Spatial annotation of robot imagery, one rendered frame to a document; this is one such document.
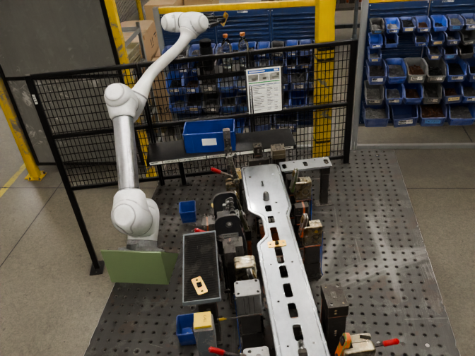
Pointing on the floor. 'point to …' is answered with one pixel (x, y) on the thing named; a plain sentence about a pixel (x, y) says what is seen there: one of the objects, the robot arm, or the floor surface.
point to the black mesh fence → (189, 117)
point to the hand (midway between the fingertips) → (219, 19)
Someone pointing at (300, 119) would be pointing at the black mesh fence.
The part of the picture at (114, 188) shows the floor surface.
